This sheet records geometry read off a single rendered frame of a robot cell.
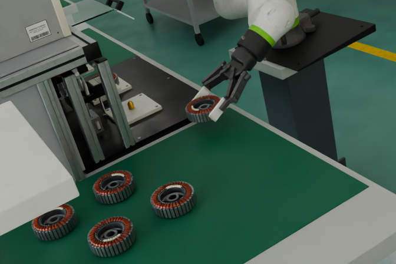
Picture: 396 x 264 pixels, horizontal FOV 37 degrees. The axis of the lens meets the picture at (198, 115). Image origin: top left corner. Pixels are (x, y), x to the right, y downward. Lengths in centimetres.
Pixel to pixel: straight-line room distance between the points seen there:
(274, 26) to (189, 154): 45
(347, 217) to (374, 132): 169
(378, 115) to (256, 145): 159
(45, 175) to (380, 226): 75
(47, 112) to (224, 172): 50
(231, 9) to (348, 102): 134
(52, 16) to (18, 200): 94
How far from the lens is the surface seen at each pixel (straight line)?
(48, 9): 172
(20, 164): 95
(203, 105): 178
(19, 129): 106
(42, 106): 165
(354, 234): 134
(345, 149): 295
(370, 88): 345
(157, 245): 142
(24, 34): 172
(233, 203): 147
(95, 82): 190
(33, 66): 160
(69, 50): 163
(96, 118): 190
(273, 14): 178
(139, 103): 200
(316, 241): 133
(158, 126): 185
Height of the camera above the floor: 163
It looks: 28 degrees down
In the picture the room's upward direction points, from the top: 15 degrees counter-clockwise
